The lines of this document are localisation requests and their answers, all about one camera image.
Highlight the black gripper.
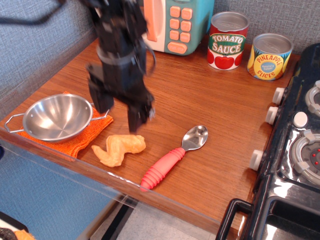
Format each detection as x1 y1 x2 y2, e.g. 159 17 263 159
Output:
86 53 155 133

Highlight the toy chicken wing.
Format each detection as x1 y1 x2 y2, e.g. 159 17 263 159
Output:
91 134 146 168

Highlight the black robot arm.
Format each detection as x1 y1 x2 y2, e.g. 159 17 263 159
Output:
81 0 154 133

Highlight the orange cloth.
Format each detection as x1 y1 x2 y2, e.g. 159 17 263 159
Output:
18 107 113 158

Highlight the toy microwave teal and pink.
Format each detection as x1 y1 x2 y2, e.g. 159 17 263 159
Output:
139 0 215 56

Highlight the clear acrylic edge barrier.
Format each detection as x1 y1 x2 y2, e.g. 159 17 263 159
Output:
0 130 218 240

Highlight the tomato sauce can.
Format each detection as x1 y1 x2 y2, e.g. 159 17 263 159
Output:
207 11 250 71

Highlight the white stove knob front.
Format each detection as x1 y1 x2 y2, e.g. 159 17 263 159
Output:
249 149 264 172

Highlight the white stove knob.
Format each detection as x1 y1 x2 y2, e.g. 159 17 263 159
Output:
272 87 286 105
249 149 264 172
265 106 279 125

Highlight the white stove knob middle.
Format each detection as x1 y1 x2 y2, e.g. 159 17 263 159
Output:
265 106 279 125

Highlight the white stove knob rear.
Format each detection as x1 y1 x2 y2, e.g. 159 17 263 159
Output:
272 87 286 105

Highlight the pineapple slices can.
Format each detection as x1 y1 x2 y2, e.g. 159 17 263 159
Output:
247 33 294 81

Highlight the orange object bottom left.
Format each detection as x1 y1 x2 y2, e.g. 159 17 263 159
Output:
0 228 35 240

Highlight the black toy stove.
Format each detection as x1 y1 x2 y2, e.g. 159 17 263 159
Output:
216 43 320 240

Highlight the silver pot with handles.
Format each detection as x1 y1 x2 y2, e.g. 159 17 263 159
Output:
4 93 108 144

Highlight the red-handled metal spoon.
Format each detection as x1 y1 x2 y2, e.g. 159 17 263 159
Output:
140 125 209 192

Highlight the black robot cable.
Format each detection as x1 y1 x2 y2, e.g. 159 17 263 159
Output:
0 0 157 77

